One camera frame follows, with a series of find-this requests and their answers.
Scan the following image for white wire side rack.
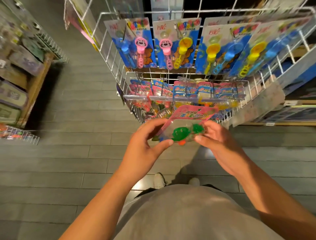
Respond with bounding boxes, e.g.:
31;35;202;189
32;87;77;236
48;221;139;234
10;0;68;62

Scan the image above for clear plastic label holder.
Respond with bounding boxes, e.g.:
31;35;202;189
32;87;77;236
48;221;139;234
232;81;286;128

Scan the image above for bubble wand cards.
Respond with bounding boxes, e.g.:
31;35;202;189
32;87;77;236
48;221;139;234
195;15;314;79

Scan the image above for pink hanging packet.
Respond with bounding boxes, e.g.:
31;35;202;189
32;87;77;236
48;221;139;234
64;0;97;47

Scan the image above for person's left hand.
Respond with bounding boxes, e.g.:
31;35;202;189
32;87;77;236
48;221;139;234
118;119;174;188

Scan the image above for person's right hand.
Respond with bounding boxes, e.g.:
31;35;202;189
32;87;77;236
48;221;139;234
194;120;251;176

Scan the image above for pink packet green sticky toy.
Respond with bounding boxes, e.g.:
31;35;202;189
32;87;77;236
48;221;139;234
153;104;219;146

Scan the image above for pink and yellow bubble wand card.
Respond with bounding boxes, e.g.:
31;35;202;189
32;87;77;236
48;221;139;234
152;17;202;71

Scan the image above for blue and pink bubble wand card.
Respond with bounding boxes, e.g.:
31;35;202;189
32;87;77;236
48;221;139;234
104;17;156;69

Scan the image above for person's left forearm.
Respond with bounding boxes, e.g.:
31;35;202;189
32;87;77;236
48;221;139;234
59;173;149;240

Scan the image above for wooden goods shelf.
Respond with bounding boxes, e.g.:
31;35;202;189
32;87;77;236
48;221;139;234
0;49;55;129

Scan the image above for wooden shelf with pouches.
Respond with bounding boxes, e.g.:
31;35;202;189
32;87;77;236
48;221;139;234
0;10;47;124

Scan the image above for person's grey clothing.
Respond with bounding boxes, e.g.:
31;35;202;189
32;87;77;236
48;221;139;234
113;185;284;240

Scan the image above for white wire display rack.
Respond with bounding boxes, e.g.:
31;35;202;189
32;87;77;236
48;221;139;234
63;0;316;125

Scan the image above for pile of small toy packets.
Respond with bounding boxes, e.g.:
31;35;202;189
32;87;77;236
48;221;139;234
123;76;245;122

